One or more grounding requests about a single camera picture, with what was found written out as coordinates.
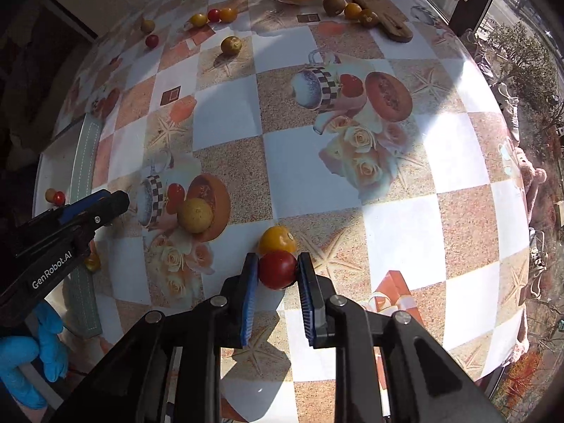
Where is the person's left hand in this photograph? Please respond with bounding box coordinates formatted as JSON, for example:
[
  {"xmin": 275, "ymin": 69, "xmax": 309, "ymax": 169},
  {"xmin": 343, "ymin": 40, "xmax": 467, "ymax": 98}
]
[{"xmin": 0, "ymin": 302, "xmax": 70, "ymax": 410}]

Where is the long wooden board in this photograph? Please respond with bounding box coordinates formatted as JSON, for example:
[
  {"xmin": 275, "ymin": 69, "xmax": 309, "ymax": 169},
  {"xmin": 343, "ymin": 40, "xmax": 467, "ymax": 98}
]
[{"xmin": 347, "ymin": 0, "xmax": 414, "ymax": 45}]

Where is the grey shoe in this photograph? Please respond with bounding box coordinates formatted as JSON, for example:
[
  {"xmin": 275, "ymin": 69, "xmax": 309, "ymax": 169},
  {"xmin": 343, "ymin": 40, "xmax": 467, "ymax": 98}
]
[{"xmin": 526, "ymin": 229, "xmax": 550, "ymax": 301}]

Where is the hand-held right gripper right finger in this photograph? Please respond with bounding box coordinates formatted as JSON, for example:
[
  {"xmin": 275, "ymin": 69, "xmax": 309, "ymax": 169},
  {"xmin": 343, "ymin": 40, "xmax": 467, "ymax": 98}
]
[{"xmin": 296, "ymin": 252, "xmax": 507, "ymax": 423}]

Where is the checkered printed tablecloth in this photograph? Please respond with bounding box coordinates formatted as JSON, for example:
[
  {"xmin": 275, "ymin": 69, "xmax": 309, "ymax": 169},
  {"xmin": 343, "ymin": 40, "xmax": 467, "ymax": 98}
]
[{"xmin": 53, "ymin": 0, "xmax": 532, "ymax": 423}]

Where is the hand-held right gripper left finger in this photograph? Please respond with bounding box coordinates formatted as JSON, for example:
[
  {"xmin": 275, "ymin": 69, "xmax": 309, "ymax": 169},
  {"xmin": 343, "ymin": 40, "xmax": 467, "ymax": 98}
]
[{"xmin": 50, "ymin": 253, "xmax": 260, "ymax": 423}]

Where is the dark window frame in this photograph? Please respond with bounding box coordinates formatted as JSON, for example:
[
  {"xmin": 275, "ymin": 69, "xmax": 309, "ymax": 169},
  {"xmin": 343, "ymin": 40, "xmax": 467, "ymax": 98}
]
[{"xmin": 449, "ymin": 0, "xmax": 503, "ymax": 36}]

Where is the white sneaker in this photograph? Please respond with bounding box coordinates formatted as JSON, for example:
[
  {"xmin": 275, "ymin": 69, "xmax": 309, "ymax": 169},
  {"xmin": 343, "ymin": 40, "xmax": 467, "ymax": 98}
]
[{"xmin": 491, "ymin": 81, "xmax": 521, "ymax": 142}]

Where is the large red tomato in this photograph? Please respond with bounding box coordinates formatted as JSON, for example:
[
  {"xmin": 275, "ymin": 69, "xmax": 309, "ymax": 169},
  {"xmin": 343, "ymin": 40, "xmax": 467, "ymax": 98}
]
[{"xmin": 258, "ymin": 250, "xmax": 298, "ymax": 290}]

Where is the pink plush slipper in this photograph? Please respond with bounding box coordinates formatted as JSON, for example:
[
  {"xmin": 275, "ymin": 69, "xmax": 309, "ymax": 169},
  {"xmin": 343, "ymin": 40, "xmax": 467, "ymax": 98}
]
[{"xmin": 515, "ymin": 147, "xmax": 549, "ymax": 212}]

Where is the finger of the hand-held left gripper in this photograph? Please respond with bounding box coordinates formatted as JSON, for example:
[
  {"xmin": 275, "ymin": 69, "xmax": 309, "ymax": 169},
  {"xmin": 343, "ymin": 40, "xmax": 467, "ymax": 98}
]
[
  {"xmin": 57, "ymin": 189, "xmax": 111, "ymax": 225},
  {"xmin": 66, "ymin": 190, "xmax": 131, "ymax": 241}
]

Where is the heart-shaped yellow tomato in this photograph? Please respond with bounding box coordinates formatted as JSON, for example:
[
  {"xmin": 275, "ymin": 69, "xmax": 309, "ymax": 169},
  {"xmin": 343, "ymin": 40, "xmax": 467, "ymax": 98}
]
[{"xmin": 258, "ymin": 226, "xmax": 297, "ymax": 256}]

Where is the tan round fruit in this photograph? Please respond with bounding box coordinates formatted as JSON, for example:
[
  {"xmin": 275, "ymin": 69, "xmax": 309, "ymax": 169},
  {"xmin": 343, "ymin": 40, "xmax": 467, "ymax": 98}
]
[{"xmin": 177, "ymin": 197, "xmax": 214, "ymax": 234}]

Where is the beige shoe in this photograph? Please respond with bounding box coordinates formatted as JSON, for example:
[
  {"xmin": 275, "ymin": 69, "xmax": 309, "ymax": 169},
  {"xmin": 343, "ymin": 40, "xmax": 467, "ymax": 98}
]
[{"xmin": 473, "ymin": 50, "xmax": 495, "ymax": 81}]

